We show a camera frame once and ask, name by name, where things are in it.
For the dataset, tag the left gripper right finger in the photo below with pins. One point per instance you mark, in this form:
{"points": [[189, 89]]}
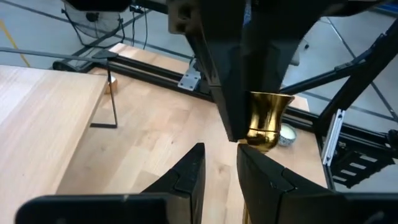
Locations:
{"points": [[280, 199]]}

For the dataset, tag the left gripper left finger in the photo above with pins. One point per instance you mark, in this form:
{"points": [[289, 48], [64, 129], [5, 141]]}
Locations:
{"points": [[186, 186]]}

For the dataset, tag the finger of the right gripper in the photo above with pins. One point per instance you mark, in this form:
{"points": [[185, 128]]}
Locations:
{"points": [[230, 87], [280, 62]]}

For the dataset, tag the brass candlestick holder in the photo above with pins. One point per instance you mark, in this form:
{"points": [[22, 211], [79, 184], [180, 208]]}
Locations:
{"points": [[267, 118]]}

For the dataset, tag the white candle patterned tin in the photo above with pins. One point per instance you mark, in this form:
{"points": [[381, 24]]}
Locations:
{"points": [[287, 135]]}

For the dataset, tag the copper candle tin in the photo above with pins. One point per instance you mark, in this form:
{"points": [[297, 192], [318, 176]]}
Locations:
{"points": [[112, 87]]}

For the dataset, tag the silver metal strip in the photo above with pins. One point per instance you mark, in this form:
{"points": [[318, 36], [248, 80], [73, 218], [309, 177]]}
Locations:
{"points": [[332, 140]]}

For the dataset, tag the black floor fan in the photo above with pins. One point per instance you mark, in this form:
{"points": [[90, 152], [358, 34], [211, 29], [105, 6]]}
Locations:
{"points": [[91, 17]]}

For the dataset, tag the silver metal bracket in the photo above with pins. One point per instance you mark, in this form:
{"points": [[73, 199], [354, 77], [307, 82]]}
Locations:
{"points": [[189, 81]]}

